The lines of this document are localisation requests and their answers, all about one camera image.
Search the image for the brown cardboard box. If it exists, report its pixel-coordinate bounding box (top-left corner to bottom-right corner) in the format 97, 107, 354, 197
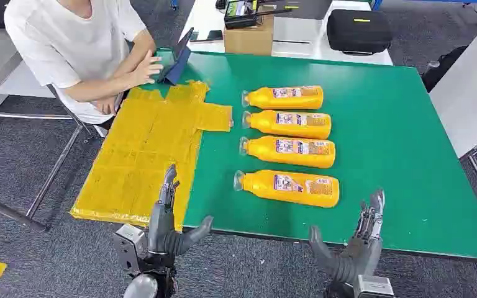
224, 16, 275, 56

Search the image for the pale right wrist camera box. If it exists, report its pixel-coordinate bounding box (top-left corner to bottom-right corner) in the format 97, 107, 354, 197
353, 274, 395, 298

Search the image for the person's left hand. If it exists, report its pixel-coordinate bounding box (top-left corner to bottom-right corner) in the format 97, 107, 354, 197
92, 95, 120, 116

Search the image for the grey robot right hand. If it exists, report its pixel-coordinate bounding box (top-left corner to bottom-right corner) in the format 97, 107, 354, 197
309, 189, 385, 284

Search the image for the person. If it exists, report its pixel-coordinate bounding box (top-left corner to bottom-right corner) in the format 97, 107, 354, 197
4, 0, 165, 126

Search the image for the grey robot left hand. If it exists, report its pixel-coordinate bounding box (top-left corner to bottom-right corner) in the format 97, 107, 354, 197
148, 164, 214, 258

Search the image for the grey table with metal frame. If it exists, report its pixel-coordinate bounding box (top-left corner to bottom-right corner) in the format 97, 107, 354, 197
429, 8, 477, 219

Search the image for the person's right hand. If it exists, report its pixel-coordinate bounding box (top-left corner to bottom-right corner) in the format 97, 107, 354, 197
132, 50, 164, 86

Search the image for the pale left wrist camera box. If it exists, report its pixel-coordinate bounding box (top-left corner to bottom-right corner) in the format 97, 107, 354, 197
112, 223, 149, 276

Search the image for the black phone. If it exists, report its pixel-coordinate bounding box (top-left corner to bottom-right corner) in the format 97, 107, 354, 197
189, 29, 224, 43

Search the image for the orange drink bottle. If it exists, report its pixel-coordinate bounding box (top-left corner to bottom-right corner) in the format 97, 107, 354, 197
242, 109, 332, 140
239, 135, 337, 169
242, 85, 324, 111
233, 169, 340, 209

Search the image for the black controller with screen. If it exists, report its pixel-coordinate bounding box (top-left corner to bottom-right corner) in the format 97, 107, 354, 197
224, 0, 301, 30

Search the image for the yellow sheet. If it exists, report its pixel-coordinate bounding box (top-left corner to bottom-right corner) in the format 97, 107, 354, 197
70, 80, 234, 232

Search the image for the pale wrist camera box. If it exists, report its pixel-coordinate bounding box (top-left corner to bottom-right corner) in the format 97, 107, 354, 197
112, 223, 149, 276
353, 274, 395, 298

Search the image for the black bag with bottle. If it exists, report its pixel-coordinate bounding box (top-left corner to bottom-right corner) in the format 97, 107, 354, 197
421, 46, 468, 93

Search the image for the black hard carry case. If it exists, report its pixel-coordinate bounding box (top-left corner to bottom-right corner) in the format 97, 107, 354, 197
327, 9, 393, 55

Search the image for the tablet in blue case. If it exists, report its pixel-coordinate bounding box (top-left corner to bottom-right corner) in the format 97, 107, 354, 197
157, 27, 195, 86

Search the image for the white table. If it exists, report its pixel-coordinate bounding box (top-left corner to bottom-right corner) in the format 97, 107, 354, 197
179, 0, 394, 66

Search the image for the green table mat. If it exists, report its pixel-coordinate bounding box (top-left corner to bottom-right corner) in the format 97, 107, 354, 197
139, 48, 477, 264

